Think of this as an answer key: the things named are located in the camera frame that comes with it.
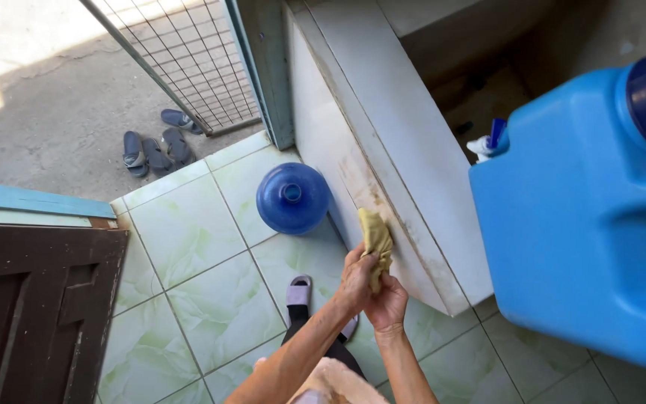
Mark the teal door post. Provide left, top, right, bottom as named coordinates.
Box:
left=223, top=0, right=296, bottom=151

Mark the teal painted door frame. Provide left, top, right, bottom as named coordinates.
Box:
left=0, top=178, right=118, bottom=229

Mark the white tiled counter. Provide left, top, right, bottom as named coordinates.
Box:
left=283, top=0, right=556, bottom=318

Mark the dark brown wooden door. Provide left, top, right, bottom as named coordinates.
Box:
left=0, top=223, right=130, bottom=404

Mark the round blue water bottle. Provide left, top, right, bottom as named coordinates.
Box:
left=256, top=163, right=332, bottom=235

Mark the white and blue spigot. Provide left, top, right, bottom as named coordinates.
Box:
left=466, top=118, right=509, bottom=164

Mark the person's lilac slipper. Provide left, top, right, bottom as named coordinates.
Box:
left=339, top=314, right=360, bottom=343
left=285, top=274, right=313, bottom=324

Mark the person's left hand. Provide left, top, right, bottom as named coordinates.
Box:
left=336, top=242, right=381, bottom=316

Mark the person's right hand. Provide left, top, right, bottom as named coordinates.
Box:
left=364, top=273, right=409, bottom=336

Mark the person's beige top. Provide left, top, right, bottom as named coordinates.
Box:
left=253, top=357, right=391, bottom=404

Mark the light blue water container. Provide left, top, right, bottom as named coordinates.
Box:
left=468, top=62, right=646, bottom=374

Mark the person's black trouser leg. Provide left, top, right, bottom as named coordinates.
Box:
left=281, top=306, right=366, bottom=380

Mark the yellow cleaning cloth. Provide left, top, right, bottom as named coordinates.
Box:
left=358, top=208, right=394, bottom=295

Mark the metal wire gate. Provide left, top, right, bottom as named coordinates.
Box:
left=79, top=0, right=262, bottom=138

